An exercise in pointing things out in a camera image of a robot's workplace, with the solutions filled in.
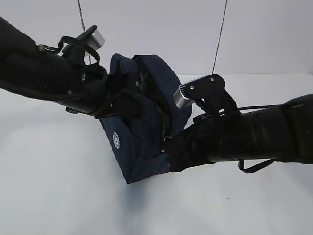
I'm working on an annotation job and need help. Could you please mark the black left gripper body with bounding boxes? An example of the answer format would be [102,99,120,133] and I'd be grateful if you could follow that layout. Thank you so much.
[65,63,108,115]

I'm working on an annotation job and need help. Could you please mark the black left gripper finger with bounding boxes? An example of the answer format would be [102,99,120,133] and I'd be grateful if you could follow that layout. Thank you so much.
[94,92,147,119]
[105,73,137,93]

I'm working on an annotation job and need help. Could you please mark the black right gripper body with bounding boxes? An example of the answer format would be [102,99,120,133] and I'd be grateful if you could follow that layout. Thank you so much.
[163,115,220,172]

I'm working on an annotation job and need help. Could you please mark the silver zipper pull ring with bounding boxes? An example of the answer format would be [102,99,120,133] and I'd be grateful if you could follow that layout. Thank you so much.
[161,135,173,153]

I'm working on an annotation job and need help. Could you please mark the dark navy fabric bag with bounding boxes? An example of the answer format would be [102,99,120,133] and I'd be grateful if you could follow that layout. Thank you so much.
[100,53,192,184]

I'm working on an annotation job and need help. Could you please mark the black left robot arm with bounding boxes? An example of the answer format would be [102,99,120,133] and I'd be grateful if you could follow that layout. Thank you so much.
[0,19,142,119]

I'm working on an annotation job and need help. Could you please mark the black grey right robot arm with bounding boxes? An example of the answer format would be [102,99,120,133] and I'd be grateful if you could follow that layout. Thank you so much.
[163,94,313,173]

